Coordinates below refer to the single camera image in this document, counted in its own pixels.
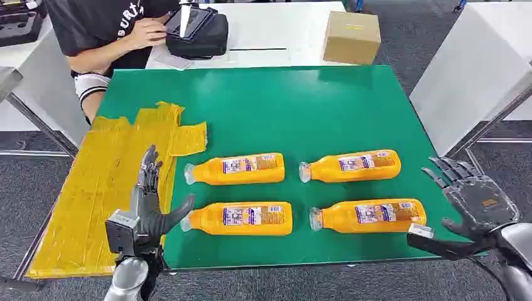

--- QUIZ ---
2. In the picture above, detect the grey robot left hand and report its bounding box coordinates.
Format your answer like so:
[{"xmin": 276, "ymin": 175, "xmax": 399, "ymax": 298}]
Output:
[{"xmin": 130, "ymin": 144, "xmax": 196, "ymax": 249}]

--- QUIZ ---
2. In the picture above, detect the person's right hand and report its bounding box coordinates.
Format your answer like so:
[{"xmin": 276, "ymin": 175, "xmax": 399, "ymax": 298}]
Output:
[{"xmin": 125, "ymin": 18, "xmax": 168, "ymax": 51}]

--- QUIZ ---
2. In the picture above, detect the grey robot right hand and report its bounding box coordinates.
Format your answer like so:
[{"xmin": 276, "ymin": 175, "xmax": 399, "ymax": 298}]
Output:
[{"xmin": 422, "ymin": 156, "xmax": 521, "ymax": 242}]

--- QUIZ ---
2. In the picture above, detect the black tablet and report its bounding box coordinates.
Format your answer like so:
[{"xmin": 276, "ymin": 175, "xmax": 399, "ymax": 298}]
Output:
[{"xmin": 164, "ymin": 6, "xmax": 213, "ymax": 41}]

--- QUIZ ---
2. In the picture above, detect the orange drink bottle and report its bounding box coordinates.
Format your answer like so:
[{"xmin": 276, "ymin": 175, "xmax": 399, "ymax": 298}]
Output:
[
  {"xmin": 179, "ymin": 201, "xmax": 294, "ymax": 237},
  {"xmin": 309, "ymin": 198, "xmax": 428, "ymax": 234},
  {"xmin": 299, "ymin": 149, "xmax": 402, "ymax": 184},
  {"xmin": 184, "ymin": 152, "xmax": 286, "ymax": 186}
]

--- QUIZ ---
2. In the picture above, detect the grey paper sheet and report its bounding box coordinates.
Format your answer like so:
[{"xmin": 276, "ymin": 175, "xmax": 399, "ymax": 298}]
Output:
[{"xmin": 155, "ymin": 54, "xmax": 194, "ymax": 71}]

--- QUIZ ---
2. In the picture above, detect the person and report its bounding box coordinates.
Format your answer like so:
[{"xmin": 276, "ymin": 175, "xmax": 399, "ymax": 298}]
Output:
[{"xmin": 43, "ymin": 0, "xmax": 182, "ymax": 125}]

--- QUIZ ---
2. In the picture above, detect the yellow taped sheet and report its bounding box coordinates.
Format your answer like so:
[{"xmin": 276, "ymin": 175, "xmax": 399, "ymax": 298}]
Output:
[{"xmin": 25, "ymin": 100, "xmax": 208, "ymax": 280}]

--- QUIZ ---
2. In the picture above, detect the black bag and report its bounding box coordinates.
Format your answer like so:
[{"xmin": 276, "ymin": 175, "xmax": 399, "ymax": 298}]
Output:
[{"xmin": 165, "ymin": 6, "xmax": 230, "ymax": 60}]

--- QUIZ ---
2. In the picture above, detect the white side table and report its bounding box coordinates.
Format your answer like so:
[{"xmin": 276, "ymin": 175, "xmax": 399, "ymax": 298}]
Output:
[{"xmin": 0, "ymin": 16, "xmax": 91, "ymax": 147}]

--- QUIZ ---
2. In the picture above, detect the long white table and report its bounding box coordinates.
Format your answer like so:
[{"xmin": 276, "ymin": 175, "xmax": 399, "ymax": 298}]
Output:
[{"xmin": 145, "ymin": 1, "xmax": 354, "ymax": 71}]

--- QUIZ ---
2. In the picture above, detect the black foam case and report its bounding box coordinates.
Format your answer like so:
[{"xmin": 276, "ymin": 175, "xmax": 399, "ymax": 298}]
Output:
[{"xmin": 0, "ymin": 10, "xmax": 45, "ymax": 48}]

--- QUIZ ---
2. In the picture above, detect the white table with steel legs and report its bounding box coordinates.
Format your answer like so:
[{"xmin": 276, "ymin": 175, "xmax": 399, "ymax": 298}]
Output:
[{"xmin": 409, "ymin": 2, "xmax": 532, "ymax": 233}]

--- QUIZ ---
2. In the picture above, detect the grey table with steel leg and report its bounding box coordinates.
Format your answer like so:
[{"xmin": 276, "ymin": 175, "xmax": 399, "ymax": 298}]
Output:
[{"xmin": 0, "ymin": 66, "xmax": 80, "ymax": 159}]

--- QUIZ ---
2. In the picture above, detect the green table mat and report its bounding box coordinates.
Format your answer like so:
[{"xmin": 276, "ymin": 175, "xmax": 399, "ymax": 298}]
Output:
[{"xmin": 96, "ymin": 65, "xmax": 488, "ymax": 272}]

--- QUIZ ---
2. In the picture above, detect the brown cardboard box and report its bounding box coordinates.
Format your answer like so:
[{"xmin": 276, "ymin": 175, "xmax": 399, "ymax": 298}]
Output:
[{"xmin": 322, "ymin": 11, "xmax": 382, "ymax": 66}]

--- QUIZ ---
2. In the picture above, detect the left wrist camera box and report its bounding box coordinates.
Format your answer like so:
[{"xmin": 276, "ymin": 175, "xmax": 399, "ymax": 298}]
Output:
[{"xmin": 104, "ymin": 209, "xmax": 141, "ymax": 256}]

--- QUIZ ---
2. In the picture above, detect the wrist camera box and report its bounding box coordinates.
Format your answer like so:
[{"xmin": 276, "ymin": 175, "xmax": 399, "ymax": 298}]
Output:
[
  {"xmin": 407, "ymin": 223, "xmax": 497, "ymax": 261},
  {"xmin": 104, "ymin": 209, "xmax": 141, "ymax": 256}
]

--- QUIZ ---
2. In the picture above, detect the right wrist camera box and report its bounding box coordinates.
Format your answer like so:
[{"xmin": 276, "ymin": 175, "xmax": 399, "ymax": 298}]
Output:
[{"xmin": 407, "ymin": 223, "xmax": 497, "ymax": 261}]

